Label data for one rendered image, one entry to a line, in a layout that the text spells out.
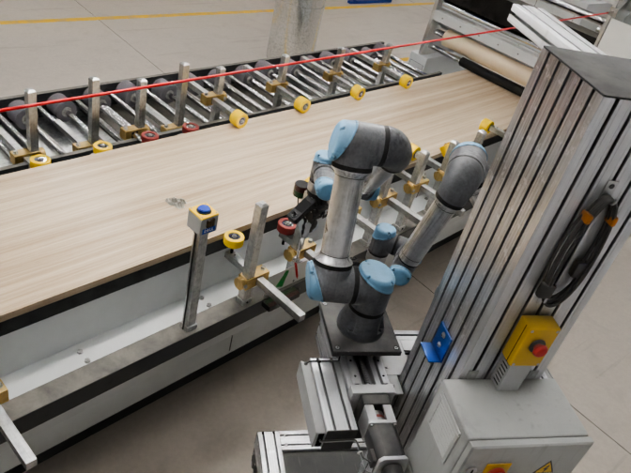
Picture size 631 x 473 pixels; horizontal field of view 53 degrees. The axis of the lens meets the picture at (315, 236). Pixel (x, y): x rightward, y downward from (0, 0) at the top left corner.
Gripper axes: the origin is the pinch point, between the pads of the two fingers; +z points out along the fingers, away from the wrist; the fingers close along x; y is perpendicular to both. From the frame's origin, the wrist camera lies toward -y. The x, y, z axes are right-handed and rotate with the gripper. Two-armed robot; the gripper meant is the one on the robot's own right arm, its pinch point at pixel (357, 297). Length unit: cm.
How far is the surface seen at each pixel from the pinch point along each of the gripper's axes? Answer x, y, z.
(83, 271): -82, -56, -7
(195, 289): -55, -30, -7
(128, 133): -15, -138, -3
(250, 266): -30.7, -29.7, -7.3
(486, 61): 250, -106, -21
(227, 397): -21, -37, 83
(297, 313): -26.4, -6.4, 0.3
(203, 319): -48, -31, 13
